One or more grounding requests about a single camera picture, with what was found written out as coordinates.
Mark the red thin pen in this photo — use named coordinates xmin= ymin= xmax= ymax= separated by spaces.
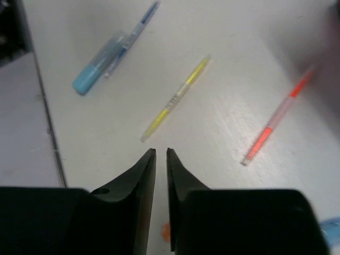
xmin=241 ymin=66 xmax=316 ymax=166

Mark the blue thin pen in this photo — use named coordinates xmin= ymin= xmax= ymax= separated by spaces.
xmin=104 ymin=1 xmax=160 ymax=79

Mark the yellow thin pen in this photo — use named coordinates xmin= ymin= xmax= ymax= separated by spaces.
xmin=140 ymin=55 xmax=211 ymax=142

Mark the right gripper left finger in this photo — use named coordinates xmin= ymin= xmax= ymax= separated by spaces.
xmin=1 ymin=149 xmax=156 ymax=254

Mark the blue utility knife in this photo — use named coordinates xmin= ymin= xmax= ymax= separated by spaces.
xmin=320 ymin=217 xmax=340 ymax=248

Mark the blue capped highlighter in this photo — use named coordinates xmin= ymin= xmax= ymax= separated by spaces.
xmin=72 ymin=30 xmax=128 ymax=95

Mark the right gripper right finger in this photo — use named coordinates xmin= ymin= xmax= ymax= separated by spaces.
xmin=166 ymin=148 xmax=330 ymax=254

